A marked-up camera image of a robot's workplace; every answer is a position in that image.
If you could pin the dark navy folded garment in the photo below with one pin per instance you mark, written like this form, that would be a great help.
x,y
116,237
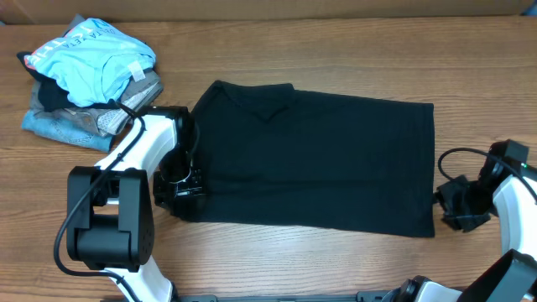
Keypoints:
x,y
50,95

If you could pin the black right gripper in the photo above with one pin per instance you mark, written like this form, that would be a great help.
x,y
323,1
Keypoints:
x,y
445,197

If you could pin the light blue printed shirt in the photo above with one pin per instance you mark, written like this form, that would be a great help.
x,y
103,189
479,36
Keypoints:
x,y
94,62

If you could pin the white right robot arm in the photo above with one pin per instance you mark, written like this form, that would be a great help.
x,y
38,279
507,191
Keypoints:
x,y
513,276

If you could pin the black t-shirt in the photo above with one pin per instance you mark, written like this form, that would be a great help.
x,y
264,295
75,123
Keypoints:
x,y
275,155

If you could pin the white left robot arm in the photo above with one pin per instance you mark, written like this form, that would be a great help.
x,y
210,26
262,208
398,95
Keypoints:
x,y
109,224

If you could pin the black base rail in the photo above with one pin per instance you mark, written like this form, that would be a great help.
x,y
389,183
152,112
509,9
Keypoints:
x,y
361,296

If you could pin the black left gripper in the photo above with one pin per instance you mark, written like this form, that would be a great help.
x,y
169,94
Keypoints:
x,y
164,191

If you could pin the blue denim jeans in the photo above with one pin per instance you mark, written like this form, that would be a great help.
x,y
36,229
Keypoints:
x,y
64,131

